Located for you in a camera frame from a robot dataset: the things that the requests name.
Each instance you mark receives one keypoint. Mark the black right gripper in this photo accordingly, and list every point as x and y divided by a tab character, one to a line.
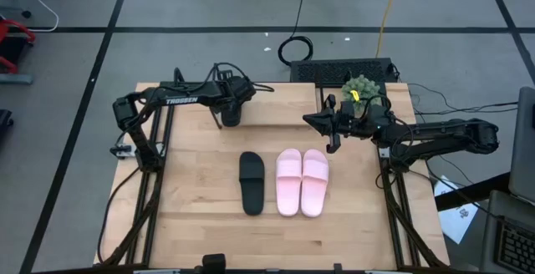
359	123

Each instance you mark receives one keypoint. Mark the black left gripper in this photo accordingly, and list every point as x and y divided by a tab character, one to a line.
236	88

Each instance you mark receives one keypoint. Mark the red metal cart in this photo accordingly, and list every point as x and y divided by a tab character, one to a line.
12	48

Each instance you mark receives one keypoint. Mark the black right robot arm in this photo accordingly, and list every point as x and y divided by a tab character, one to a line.
443	136

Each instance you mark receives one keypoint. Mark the white paper sheet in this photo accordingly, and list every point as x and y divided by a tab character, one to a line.
457	219

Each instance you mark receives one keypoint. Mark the yellow plant tag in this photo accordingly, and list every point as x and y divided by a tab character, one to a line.
355	95

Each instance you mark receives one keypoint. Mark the black table-level camera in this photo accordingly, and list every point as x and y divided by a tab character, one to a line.
214	263

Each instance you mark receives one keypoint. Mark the pink rubber slide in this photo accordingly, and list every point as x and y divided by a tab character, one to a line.
288	186
314	186

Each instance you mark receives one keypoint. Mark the grey laptop with keyboard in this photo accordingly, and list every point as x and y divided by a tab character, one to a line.
514	245

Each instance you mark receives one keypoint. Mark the green artificial plant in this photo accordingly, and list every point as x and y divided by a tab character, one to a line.
368	88

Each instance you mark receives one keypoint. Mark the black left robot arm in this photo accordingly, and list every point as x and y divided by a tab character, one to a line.
188	98

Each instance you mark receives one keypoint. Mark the black metal bar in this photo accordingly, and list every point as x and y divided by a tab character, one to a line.
472	192

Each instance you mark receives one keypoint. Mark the grey monitor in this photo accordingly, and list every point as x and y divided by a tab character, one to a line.
524	148

